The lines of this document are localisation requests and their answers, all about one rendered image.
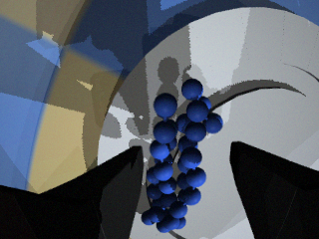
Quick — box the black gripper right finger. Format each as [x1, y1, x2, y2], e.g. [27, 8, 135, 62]
[230, 140, 319, 239]

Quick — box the white round bead board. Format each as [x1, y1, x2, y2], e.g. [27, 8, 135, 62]
[97, 7, 319, 239]

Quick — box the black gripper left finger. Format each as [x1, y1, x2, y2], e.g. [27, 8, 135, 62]
[0, 145, 144, 239]

